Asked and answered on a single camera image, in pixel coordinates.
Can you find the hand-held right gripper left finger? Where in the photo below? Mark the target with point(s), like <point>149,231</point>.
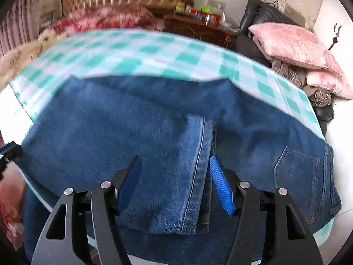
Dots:
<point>128,182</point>

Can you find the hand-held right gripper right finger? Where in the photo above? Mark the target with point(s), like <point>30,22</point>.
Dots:
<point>222,187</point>

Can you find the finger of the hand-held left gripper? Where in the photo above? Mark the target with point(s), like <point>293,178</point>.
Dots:
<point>11,151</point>

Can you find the blue denim pants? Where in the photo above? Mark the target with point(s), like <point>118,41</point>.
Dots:
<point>110,129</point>

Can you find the pink floral cloth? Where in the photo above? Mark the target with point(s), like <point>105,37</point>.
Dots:
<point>11,198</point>

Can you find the pink curtain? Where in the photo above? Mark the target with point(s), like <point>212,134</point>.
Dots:
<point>15,24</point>

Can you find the teal checked tablecloth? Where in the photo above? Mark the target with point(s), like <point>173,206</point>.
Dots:
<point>138,55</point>

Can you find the brown plaid blanket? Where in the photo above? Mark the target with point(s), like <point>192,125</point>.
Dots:
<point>292,77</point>

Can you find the small pink floral pillow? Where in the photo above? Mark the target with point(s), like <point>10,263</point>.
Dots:
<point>331,85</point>

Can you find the large pink floral pillow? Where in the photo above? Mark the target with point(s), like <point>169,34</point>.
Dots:
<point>289,44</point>

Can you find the dark wooden nightstand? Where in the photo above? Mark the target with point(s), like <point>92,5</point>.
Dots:
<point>198,30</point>

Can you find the round metal tin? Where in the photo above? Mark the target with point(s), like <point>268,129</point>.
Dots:
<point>211,18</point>

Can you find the black leather armchair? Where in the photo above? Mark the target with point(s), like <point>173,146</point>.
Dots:
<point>253,13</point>

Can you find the red box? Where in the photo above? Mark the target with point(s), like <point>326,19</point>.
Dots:
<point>196,12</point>

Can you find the green plastic bag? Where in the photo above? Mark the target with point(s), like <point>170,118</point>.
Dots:
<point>206,8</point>

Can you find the short red knot ornament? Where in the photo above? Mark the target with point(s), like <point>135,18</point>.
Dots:
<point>333,42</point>

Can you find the yellow green box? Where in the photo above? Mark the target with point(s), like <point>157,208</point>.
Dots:
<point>180,6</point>

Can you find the white wardrobe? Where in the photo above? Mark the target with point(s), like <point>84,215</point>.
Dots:
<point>339,11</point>

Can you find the white wall socket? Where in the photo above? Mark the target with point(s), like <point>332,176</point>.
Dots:
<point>217,4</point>

